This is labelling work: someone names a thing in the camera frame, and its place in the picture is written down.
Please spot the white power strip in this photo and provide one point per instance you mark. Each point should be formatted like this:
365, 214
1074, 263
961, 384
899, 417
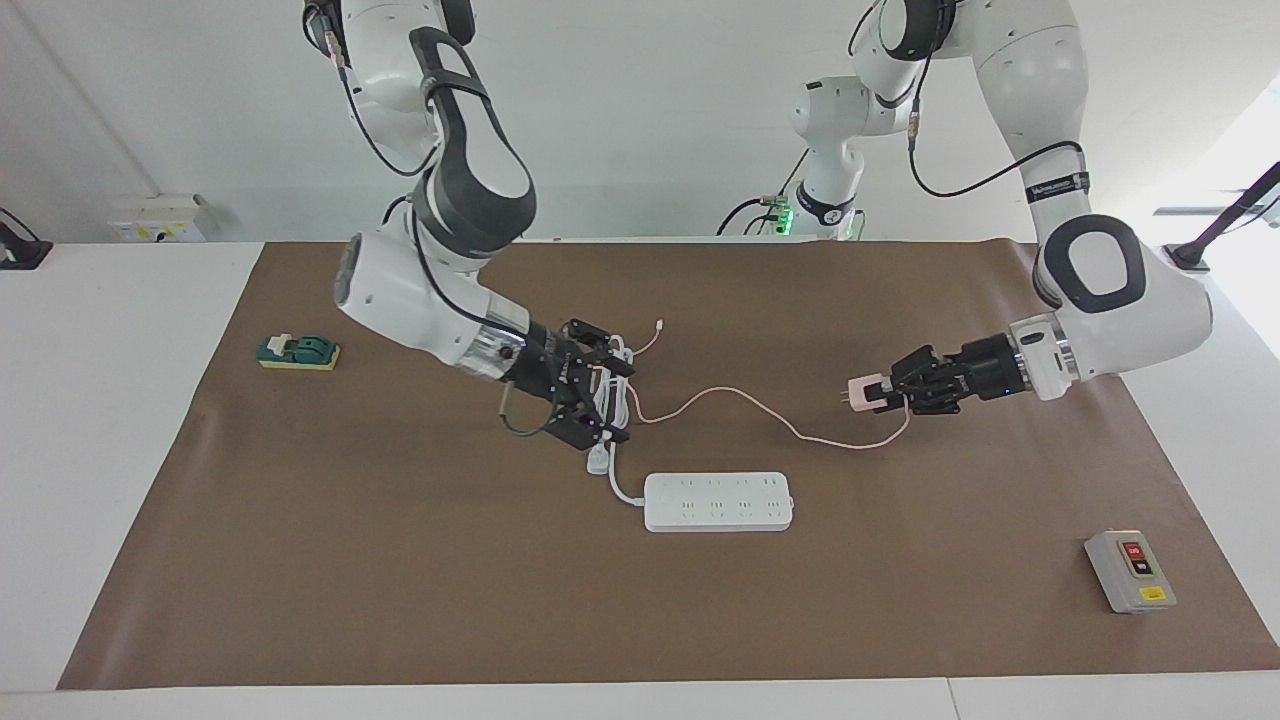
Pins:
718, 502

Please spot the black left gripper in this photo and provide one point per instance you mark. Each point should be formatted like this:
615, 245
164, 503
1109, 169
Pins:
980, 375

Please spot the pink charger adapter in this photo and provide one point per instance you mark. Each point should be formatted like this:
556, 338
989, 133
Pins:
865, 392

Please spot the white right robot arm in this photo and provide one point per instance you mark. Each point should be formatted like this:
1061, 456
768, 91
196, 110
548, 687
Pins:
470, 190

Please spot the black camera stand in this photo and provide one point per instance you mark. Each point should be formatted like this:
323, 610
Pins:
1225, 215

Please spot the brown table mat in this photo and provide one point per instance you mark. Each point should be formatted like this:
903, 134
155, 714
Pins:
450, 600

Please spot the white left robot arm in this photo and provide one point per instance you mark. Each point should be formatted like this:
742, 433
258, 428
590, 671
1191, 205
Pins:
1100, 300

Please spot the white wall socket box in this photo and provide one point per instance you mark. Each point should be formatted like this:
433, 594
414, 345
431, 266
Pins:
155, 220

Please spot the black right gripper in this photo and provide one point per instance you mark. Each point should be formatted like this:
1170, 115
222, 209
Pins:
545, 375

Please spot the green knife switch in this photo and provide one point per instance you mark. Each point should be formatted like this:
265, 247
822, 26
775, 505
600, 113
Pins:
300, 352

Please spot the black clamp mount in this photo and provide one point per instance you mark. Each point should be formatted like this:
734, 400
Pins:
20, 255

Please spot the grey push-button switch box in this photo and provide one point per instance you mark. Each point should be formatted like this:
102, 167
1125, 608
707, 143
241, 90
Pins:
1130, 572

